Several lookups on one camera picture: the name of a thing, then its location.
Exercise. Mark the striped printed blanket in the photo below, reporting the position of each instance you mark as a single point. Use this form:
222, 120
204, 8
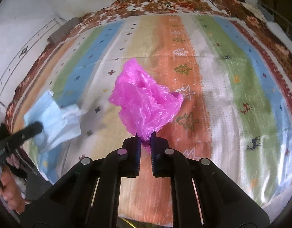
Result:
219, 87

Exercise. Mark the pink plastic bag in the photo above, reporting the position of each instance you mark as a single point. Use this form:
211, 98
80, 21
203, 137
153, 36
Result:
146, 99

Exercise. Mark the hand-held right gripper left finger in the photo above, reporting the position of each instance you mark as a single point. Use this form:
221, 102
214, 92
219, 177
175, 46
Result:
137, 154

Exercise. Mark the light blue face mask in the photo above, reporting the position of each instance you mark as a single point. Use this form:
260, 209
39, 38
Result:
55, 121

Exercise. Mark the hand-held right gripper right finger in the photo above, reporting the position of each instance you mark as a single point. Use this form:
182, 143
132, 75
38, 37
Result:
153, 156

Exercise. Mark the person's bare foot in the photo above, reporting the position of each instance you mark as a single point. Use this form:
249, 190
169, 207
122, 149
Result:
12, 194

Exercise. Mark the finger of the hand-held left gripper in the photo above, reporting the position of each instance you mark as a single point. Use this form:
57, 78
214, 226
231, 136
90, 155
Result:
29, 130

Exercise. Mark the black bin with gold rim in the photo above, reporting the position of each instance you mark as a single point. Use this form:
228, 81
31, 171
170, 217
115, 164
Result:
136, 224

